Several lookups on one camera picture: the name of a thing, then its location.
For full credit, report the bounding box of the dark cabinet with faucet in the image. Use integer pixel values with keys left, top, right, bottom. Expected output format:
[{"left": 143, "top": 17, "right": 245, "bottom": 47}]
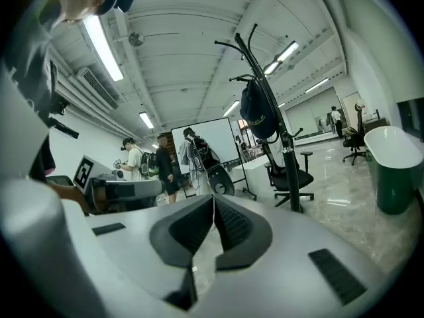
[{"left": 362, "top": 109, "right": 388, "bottom": 135}]

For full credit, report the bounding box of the black body-worn device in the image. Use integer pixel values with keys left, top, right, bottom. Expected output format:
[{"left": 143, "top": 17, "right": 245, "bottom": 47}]
[{"left": 46, "top": 91, "right": 80, "bottom": 140}]

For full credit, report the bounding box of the person's left forearm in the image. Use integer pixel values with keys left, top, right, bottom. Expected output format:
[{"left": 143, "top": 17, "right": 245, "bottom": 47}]
[{"left": 46, "top": 181, "right": 91, "bottom": 217}]

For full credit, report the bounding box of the person's dark printed t-shirt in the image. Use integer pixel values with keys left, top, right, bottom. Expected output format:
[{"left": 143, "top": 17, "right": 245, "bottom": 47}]
[{"left": 0, "top": 10, "right": 60, "bottom": 182}]

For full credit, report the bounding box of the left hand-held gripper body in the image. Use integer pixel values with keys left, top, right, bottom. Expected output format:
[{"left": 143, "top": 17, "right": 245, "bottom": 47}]
[{"left": 73, "top": 155, "right": 166, "bottom": 215}]

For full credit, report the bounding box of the black wall screen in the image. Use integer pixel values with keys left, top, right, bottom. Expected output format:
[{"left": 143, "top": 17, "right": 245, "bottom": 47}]
[{"left": 396, "top": 97, "right": 424, "bottom": 142}]

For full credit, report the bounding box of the black office chair with headrest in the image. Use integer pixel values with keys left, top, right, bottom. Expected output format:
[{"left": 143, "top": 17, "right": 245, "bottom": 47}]
[{"left": 342, "top": 103, "right": 368, "bottom": 166}]

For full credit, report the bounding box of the rolling whiteboard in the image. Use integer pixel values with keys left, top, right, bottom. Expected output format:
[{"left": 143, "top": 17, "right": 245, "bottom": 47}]
[{"left": 170, "top": 117, "right": 258, "bottom": 201}]

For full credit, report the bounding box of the black round shell seat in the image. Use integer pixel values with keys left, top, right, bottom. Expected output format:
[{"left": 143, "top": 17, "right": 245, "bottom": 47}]
[{"left": 205, "top": 164, "right": 237, "bottom": 197}]

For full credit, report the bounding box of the black mesh office chair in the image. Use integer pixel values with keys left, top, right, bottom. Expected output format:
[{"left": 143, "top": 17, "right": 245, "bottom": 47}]
[{"left": 256, "top": 137, "right": 315, "bottom": 208}]

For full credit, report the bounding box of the white and green bathtub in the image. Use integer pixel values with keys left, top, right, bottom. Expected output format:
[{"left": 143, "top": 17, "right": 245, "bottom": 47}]
[{"left": 363, "top": 125, "right": 424, "bottom": 215}]

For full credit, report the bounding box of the ceiling air conditioner vent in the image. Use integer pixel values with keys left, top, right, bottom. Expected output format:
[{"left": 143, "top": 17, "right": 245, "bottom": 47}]
[{"left": 78, "top": 67, "right": 119, "bottom": 111}]

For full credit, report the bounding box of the person's head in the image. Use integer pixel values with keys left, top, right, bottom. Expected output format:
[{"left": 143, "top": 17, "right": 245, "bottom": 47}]
[{"left": 59, "top": 0, "right": 117, "bottom": 25}]

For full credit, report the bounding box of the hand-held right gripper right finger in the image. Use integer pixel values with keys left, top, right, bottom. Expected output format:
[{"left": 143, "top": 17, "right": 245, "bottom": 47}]
[{"left": 213, "top": 193, "right": 274, "bottom": 272}]

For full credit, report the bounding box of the white curved counter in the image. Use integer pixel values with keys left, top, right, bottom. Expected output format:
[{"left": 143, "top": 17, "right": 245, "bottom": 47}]
[{"left": 231, "top": 159, "right": 276, "bottom": 191}]

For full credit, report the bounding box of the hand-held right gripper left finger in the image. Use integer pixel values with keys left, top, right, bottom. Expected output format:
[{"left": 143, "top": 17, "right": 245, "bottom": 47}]
[{"left": 148, "top": 193, "right": 216, "bottom": 268}]

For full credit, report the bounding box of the dark blue cloth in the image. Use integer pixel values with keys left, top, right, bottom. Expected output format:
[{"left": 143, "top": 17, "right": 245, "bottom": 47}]
[{"left": 239, "top": 78, "right": 278, "bottom": 139}]

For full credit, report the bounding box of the black pole stand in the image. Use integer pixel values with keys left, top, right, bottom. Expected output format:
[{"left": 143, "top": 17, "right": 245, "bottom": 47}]
[{"left": 213, "top": 23, "right": 304, "bottom": 214}]

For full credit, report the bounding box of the long ceiling light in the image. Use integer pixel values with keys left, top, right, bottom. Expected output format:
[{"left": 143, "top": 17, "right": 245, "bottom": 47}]
[{"left": 82, "top": 15, "right": 124, "bottom": 81}]

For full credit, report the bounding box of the black and green backpack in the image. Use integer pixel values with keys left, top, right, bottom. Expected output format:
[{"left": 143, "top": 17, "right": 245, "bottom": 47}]
[{"left": 138, "top": 150, "right": 157, "bottom": 178}]

